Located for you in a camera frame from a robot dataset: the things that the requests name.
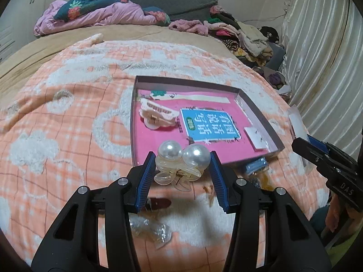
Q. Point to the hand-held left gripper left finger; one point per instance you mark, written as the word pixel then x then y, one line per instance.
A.
pixel 143 184

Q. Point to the white earring card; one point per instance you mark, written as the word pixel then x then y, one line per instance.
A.
pixel 256 137

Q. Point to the purple floral quilt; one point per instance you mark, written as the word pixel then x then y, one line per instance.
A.
pixel 113 15

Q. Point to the cream satin curtain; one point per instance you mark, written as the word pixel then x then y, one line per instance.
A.
pixel 326 62

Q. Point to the person's right forearm green sleeve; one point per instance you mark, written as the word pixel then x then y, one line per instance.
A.
pixel 344 246

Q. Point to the person's right hand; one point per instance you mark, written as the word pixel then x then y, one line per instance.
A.
pixel 335 212

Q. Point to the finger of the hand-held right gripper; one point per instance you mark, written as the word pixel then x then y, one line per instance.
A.
pixel 306 151
pixel 319 144

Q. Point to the white wardrobe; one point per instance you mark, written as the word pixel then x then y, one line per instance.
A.
pixel 17 19

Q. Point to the grey pillow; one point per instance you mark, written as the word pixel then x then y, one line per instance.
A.
pixel 170 0

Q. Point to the orange plaid fleece blanket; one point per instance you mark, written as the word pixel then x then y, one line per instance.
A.
pixel 71 136

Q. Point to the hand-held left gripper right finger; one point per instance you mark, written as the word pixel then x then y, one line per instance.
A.
pixel 218 181

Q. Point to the pile of clothes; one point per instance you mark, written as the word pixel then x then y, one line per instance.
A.
pixel 249 39

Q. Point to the small orange hairpin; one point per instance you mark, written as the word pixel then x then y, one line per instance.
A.
pixel 209 197

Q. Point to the clear plastic packet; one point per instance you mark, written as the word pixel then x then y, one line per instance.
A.
pixel 154 231

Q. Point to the pink fuzzy garment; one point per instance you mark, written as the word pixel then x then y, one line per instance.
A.
pixel 192 26

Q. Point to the small blue plastic box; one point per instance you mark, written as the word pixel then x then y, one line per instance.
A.
pixel 256 165

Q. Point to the pink shallow cardboard box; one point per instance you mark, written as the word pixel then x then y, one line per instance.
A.
pixel 158 144

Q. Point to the cream claw hair clip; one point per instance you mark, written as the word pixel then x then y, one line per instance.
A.
pixel 156 113

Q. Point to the pearl hair clip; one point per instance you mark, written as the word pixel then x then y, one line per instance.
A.
pixel 170 150

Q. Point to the beige bed sheet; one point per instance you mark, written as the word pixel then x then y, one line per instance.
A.
pixel 71 34

